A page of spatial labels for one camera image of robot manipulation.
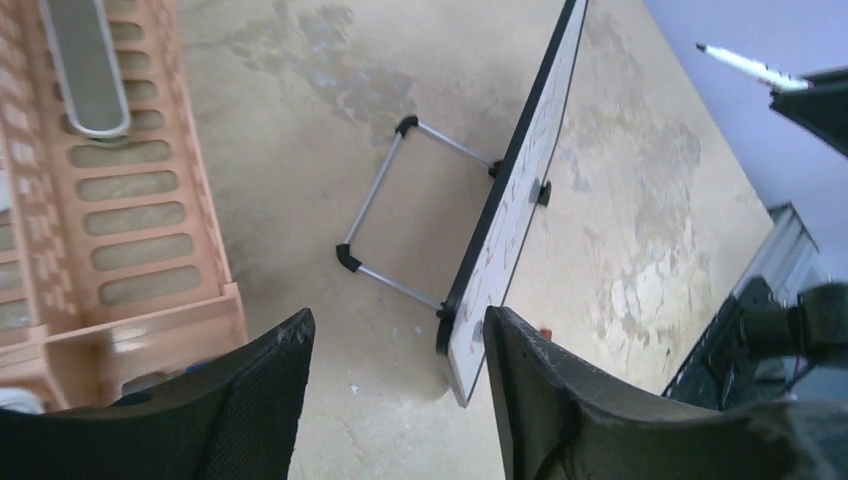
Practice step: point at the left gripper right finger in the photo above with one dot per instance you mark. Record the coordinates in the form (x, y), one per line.
(560, 417)

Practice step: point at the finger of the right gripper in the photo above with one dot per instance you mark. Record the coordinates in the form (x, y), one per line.
(820, 109)

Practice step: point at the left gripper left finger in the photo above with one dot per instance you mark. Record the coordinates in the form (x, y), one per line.
(235, 417)

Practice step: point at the white whiteboard marker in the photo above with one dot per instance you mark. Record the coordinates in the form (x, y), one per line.
(776, 80)

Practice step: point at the black framed whiteboard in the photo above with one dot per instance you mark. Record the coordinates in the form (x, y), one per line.
(520, 186)

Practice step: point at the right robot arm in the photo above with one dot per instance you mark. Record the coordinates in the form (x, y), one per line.
(783, 318)

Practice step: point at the metal whiteboard stand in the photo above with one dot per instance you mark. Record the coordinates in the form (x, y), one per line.
(419, 214)

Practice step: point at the peach plastic file organizer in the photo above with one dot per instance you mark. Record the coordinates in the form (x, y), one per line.
(113, 267)

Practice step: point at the grey rounded case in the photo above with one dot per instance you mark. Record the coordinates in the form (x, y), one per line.
(87, 68)

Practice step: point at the aluminium frame rail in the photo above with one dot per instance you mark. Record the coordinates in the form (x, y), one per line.
(788, 259)

